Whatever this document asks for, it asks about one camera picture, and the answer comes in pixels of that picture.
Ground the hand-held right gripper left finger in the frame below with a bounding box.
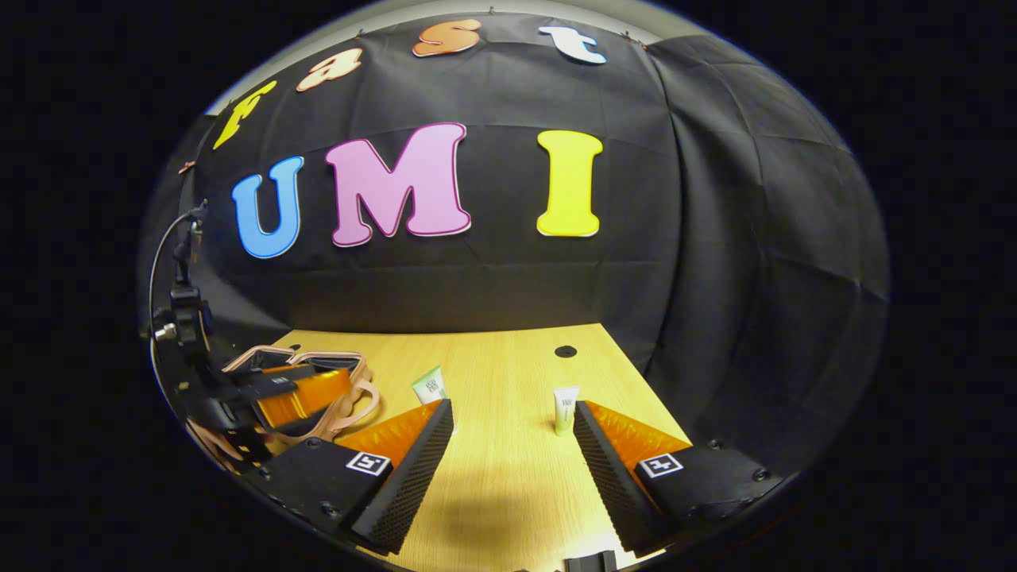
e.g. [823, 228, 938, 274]
[254, 399, 455, 555]

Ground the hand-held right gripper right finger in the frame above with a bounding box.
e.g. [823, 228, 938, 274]
[572, 400, 783, 557]

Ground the slim white tube green cap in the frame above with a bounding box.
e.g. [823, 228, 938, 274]
[553, 385, 581, 438]

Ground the pale pink suitcase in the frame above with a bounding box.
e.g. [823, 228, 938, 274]
[187, 344, 384, 473]

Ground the wide white green-edged tube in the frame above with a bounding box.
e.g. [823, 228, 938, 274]
[411, 365, 448, 406]

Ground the black backdrop cloth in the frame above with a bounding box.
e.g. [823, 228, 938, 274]
[139, 12, 891, 477]

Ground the black cable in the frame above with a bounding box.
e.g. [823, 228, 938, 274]
[148, 203, 209, 338]

